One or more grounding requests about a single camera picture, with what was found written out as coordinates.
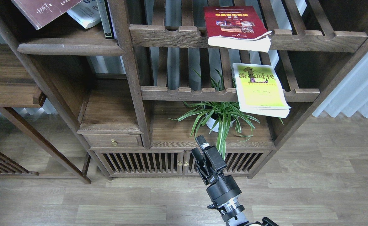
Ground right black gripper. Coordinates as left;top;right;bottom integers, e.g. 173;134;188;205
191;135;241;209

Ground dark maroon book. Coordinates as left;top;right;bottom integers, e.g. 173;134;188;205
12;0;81;30

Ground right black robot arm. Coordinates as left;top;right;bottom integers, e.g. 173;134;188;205
191;135;277;226

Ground white plant pot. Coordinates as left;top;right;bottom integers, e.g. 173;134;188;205
206;113;235;132

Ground green spider plant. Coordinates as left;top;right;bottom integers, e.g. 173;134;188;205
169;69;285;159

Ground yellow green book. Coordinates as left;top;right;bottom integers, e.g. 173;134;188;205
232;63;290;118

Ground dark wooden bookshelf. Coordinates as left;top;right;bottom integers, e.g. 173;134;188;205
0;0;368;179

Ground red book white pages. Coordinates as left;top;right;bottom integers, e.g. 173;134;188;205
204;6;271;52

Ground white curtain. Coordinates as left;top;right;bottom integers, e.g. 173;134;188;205
312;53;368;118

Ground wooden side table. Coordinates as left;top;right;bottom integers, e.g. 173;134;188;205
0;43;91;184

